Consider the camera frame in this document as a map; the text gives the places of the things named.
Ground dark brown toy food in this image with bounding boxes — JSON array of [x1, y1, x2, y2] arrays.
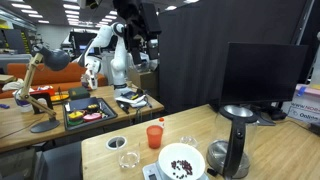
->
[[86, 103, 100, 113]]

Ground white seasoning bottle orange cap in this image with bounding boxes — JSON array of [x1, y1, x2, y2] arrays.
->
[[157, 117, 166, 130]]

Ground small clear glass bowl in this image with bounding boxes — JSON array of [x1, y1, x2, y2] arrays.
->
[[179, 134, 200, 149]]

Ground white crumpled cloth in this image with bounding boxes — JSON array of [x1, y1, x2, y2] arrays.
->
[[1, 78, 34, 93]]

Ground orange sofa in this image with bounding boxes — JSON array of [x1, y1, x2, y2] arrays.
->
[[0, 62, 108, 99]]

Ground white digital kitchen scale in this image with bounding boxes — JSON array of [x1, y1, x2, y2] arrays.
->
[[142, 162, 210, 180]]

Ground black plastic tray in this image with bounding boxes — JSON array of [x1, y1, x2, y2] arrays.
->
[[62, 97, 118, 132]]

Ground white bowl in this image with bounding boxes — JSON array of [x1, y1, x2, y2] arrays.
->
[[157, 142, 206, 180]]

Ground black arch stand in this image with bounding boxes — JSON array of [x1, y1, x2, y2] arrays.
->
[[29, 92, 55, 115]]

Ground cardboard box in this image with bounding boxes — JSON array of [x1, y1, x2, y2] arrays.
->
[[128, 68, 159, 99]]

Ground green toy food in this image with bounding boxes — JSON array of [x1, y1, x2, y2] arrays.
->
[[67, 118, 84, 127]]

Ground dark red beans pile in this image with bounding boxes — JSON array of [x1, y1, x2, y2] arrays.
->
[[170, 159, 194, 179]]

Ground black curtain partition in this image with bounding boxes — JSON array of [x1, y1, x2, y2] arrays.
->
[[157, 0, 313, 114]]

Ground blue tape strip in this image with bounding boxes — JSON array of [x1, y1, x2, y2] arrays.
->
[[295, 85, 307, 98]]

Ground red box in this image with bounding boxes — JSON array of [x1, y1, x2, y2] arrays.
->
[[31, 85, 56, 97]]

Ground overhead mounted camera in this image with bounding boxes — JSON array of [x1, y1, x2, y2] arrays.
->
[[78, 0, 101, 10]]

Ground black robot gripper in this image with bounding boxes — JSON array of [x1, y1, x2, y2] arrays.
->
[[124, 3, 163, 66]]

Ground black monitor stand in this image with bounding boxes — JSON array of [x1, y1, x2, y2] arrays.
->
[[251, 104, 278, 127]]

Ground dark grey chair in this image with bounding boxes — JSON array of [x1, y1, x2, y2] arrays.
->
[[33, 141, 84, 180]]

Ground glass electric kettle black handle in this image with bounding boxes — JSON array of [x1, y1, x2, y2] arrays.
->
[[205, 104, 259, 179]]

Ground black computer monitor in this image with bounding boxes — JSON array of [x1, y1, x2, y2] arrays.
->
[[218, 41, 309, 108]]

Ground pink toy food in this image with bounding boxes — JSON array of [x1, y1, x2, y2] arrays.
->
[[83, 112, 103, 122]]

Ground white box with printed text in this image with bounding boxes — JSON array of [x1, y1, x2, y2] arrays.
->
[[281, 84, 320, 126]]

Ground yellow black toy food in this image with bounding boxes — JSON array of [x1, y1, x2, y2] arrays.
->
[[68, 110, 86, 121]]

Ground orange bowl with red beans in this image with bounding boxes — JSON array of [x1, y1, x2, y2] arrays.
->
[[145, 124, 164, 150]]

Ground black background monitors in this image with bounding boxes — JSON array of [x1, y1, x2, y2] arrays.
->
[[69, 30, 101, 54]]

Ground white blue cup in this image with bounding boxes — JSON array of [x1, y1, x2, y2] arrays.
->
[[13, 89, 34, 113]]

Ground tall clear drinking glass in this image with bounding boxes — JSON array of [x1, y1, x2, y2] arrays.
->
[[116, 138, 142, 170]]

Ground orange yellow flat object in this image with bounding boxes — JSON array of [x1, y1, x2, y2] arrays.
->
[[49, 92, 70, 104]]

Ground grey equipment box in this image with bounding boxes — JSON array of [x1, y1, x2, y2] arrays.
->
[[0, 53, 33, 71]]

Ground dark green box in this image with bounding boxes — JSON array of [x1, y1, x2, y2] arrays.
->
[[68, 86, 91, 100]]

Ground wooden desk lamp grey shade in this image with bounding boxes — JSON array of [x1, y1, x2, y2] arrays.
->
[[18, 44, 72, 134]]

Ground black computer mouse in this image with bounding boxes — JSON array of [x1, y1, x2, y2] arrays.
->
[[270, 109, 288, 122]]

